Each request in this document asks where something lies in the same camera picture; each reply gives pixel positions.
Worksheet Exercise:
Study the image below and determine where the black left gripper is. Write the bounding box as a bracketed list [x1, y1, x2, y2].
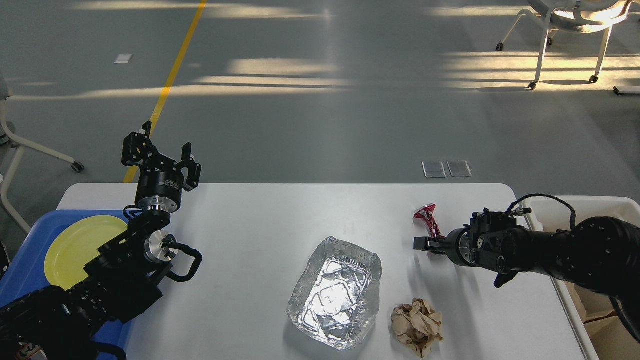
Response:
[121, 121, 202, 214]

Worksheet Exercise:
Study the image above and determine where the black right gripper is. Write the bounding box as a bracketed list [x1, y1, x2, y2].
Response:
[413, 228, 473, 267]

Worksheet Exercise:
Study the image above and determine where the crushed red soda can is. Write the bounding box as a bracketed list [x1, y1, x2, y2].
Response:
[413, 203, 446, 256]

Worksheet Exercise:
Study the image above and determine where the brown paper ball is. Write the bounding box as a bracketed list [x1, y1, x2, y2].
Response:
[390, 298, 443, 360]

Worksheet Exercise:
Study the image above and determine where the aluminium foil tray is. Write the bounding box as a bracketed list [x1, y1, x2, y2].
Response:
[286, 236, 383, 351]

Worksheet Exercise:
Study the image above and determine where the yellow plastic plate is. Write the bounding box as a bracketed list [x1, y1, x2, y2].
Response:
[43, 215, 127, 290]

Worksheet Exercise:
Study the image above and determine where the wooden board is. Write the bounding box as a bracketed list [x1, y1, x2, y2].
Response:
[566, 282, 620, 337]

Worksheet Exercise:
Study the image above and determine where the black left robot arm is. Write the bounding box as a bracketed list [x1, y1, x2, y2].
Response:
[1, 121, 203, 360]

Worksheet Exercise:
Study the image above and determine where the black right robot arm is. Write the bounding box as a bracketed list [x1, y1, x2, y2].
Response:
[413, 197, 640, 340]

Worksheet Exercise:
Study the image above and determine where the white plastic bin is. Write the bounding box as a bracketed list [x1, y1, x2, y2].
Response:
[521, 195, 640, 360]

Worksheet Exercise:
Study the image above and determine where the white chair base left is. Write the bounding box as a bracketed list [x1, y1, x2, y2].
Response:
[0, 76, 85, 235]

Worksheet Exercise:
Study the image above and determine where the white office chair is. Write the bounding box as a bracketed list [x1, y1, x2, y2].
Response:
[496, 0, 633, 91]

